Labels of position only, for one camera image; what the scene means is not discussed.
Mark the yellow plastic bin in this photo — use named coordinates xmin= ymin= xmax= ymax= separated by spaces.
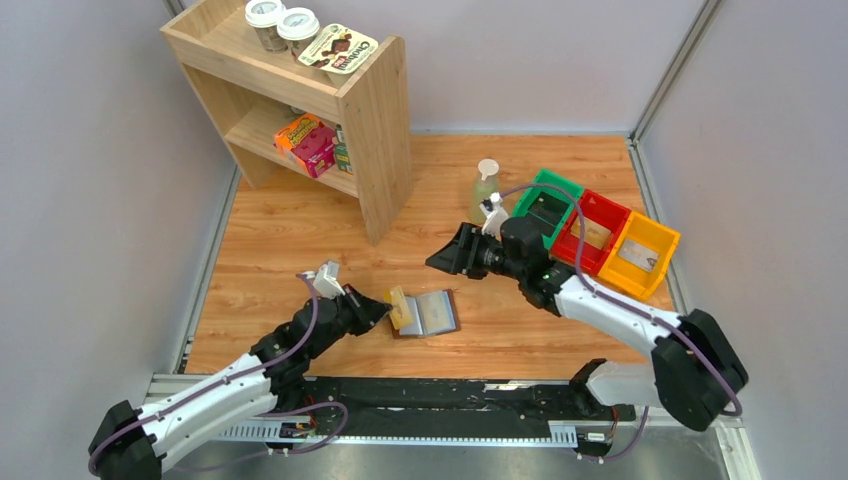
xmin=598 ymin=211 xmax=681 ymax=302

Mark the white lidded cup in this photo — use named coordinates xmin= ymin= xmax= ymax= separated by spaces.
xmin=244 ymin=0 xmax=287 ymax=53
xmin=276 ymin=7 xmax=321 ymax=60

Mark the black card in green bin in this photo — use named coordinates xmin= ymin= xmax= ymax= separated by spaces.
xmin=526 ymin=191 xmax=571 ymax=237

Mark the orange snack box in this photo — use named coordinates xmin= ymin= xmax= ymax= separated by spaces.
xmin=273 ymin=113 xmax=325 ymax=160

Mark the purple cable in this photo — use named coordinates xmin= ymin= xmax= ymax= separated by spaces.
xmin=87 ymin=271 xmax=349 ymax=478
xmin=496 ymin=183 xmax=745 ymax=463

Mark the green soap bottle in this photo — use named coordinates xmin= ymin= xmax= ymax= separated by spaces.
xmin=468 ymin=158 xmax=500 ymax=225

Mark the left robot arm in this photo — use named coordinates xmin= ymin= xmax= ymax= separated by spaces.
xmin=88 ymin=285 xmax=392 ymax=479

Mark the pink snack box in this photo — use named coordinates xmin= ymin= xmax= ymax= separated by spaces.
xmin=288 ymin=126 xmax=335 ymax=178

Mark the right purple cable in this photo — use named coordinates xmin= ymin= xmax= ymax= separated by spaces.
xmin=496 ymin=183 xmax=745 ymax=463

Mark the wooden shelf unit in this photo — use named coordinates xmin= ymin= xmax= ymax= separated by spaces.
xmin=160 ymin=1 xmax=413 ymax=245

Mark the white lidded cup right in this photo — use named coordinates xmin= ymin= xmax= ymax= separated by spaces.
xmin=276 ymin=7 xmax=321 ymax=60

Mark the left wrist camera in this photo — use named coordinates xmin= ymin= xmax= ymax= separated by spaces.
xmin=312 ymin=260 xmax=345 ymax=299

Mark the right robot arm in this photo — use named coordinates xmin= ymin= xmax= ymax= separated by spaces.
xmin=425 ymin=218 xmax=749 ymax=431

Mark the white lidded cup left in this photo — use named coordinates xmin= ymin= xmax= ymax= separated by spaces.
xmin=244 ymin=0 xmax=287 ymax=53

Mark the Chobani yogurt package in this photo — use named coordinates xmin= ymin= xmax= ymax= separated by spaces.
xmin=297 ymin=23 xmax=379 ymax=75

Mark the silver card in yellow bin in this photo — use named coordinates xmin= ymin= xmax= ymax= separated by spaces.
xmin=618 ymin=238 xmax=660 ymax=273

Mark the green plastic bin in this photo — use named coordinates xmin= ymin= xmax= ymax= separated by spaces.
xmin=511 ymin=169 xmax=585 ymax=249

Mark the brown leather card holder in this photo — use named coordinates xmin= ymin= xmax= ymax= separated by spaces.
xmin=392 ymin=290 xmax=461 ymax=338

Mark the yellow credit card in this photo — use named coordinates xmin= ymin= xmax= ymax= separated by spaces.
xmin=384 ymin=286 xmax=414 ymax=331

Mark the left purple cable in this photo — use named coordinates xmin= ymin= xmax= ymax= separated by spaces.
xmin=87 ymin=271 xmax=349 ymax=478

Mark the gold card in red bin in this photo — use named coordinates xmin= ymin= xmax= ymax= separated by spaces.
xmin=570 ymin=218 xmax=612 ymax=250

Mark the red plastic bin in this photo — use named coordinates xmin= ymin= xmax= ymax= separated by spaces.
xmin=550 ymin=189 xmax=631 ymax=276

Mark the green box on shelf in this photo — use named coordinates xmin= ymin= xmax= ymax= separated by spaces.
xmin=333 ymin=125 xmax=353 ymax=175

